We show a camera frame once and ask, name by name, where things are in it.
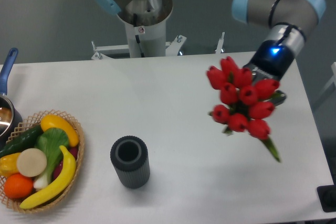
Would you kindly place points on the dark grey ribbed vase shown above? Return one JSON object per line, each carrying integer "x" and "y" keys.
{"x": 130, "y": 159}

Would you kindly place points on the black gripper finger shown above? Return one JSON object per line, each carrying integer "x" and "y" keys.
{"x": 277, "y": 98}

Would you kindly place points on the yellow banana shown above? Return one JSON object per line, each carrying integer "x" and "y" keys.
{"x": 57, "y": 186}

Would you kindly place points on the yellow bell pepper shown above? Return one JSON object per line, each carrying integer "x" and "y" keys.
{"x": 8, "y": 165}

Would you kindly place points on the black device at edge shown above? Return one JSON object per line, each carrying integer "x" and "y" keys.
{"x": 327, "y": 197}

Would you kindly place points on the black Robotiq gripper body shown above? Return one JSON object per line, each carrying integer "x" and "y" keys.
{"x": 270, "y": 61}

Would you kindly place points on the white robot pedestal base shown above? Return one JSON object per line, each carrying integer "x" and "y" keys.
{"x": 143, "y": 41}

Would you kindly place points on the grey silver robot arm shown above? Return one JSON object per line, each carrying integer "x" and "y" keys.
{"x": 290, "y": 22}

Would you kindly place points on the blue handled saucepan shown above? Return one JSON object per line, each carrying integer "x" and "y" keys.
{"x": 10, "y": 117}

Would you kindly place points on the orange fruit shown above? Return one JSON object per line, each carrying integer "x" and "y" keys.
{"x": 18, "y": 186}

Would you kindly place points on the white metal frame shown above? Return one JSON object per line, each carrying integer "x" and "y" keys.
{"x": 326, "y": 91}

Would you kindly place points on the yellow squash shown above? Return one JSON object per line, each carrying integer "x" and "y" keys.
{"x": 55, "y": 121}

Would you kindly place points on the green cucumber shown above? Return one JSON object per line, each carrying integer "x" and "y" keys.
{"x": 22, "y": 142}

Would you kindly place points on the dark red eggplant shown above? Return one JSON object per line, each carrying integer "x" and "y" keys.
{"x": 58, "y": 169}

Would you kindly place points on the beige round slice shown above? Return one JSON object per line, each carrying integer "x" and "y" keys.
{"x": 31, "y": 162}

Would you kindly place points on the woven wicker basket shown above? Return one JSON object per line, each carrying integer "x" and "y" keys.
{"x": 26, "y": 124}

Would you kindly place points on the red tulip bouquet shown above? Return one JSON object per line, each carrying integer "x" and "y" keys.
{"x": 244, "y": 105}

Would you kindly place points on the green bok choy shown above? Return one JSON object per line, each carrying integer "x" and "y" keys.
{"x": 49, "y": 143}

